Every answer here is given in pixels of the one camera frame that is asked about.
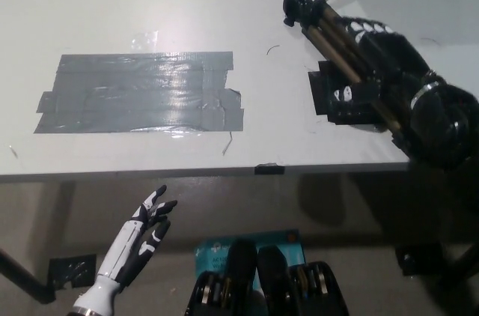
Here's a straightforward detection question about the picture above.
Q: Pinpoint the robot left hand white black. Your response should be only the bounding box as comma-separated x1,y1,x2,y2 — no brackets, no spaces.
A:
95,184,179,293

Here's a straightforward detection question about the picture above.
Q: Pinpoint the robot right hand white black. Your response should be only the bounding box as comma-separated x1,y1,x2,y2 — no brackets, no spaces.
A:
329,16,432,109

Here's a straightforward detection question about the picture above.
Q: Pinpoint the black and bronze camera tripod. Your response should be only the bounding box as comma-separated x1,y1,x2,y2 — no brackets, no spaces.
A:
282,0,409,145

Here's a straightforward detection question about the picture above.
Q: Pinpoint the black tape square patch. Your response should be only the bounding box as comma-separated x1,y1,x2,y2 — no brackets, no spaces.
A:
308,60,386,129

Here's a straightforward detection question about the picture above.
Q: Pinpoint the teal cardboard router box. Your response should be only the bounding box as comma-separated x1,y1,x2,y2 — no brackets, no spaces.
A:
194,228,306,293

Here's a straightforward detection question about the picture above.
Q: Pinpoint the black metal table leg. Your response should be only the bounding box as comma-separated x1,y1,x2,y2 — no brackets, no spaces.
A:
0,247,57,304

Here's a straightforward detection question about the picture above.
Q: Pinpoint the small black tape strip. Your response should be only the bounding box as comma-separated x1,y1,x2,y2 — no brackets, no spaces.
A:
254,162,286,176

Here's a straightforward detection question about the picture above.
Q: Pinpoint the clear tape piece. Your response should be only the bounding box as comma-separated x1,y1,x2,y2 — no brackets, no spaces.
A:
130,30,160,49

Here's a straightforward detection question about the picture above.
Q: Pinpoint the grey duct tape patch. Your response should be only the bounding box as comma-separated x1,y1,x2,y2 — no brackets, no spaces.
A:
33,51,245,135

